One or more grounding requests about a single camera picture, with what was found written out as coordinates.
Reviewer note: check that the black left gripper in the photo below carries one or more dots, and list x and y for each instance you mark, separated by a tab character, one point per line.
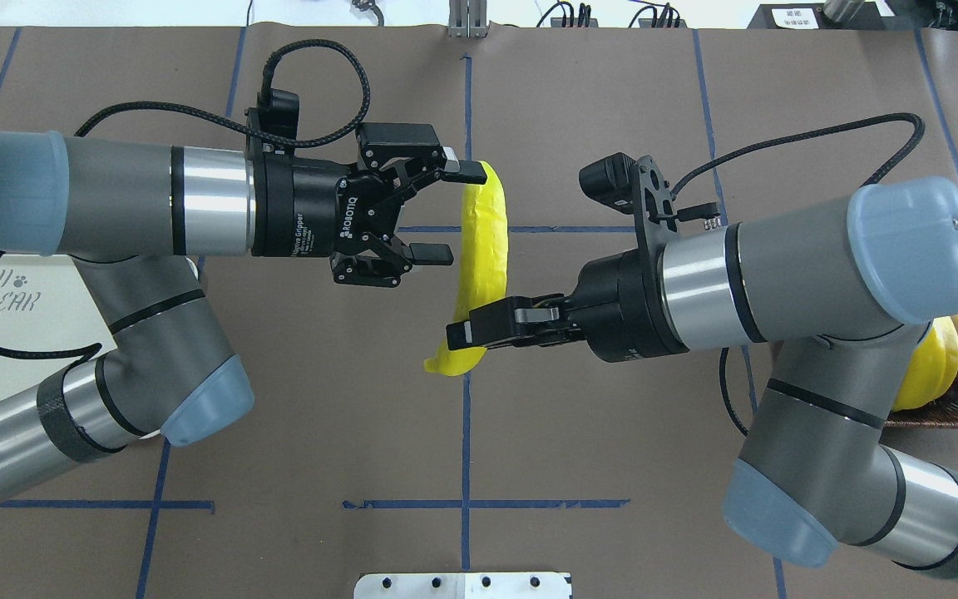
300	208

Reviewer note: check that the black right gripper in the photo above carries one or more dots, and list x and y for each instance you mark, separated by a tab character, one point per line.
619	306

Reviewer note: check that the yellow banana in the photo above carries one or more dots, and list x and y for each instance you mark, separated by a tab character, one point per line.
932	368
483	273

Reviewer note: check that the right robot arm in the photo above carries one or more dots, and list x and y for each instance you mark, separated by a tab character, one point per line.
848	287

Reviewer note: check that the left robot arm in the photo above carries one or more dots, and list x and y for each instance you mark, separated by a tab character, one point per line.
130	217

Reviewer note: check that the white bear tray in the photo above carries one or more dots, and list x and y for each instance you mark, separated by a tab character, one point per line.
44	305

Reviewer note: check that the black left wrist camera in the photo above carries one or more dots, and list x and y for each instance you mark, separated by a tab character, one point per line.
278	117

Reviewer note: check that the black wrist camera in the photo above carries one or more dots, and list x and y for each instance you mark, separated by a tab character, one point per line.
278	117
607	182

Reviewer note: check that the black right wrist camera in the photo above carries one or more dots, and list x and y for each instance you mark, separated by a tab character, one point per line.
607	182

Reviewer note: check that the aluminium frame post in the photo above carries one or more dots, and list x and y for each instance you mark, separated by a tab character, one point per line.
468	19

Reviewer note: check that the white camera pillar with base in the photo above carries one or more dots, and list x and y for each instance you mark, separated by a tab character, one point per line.
465	585

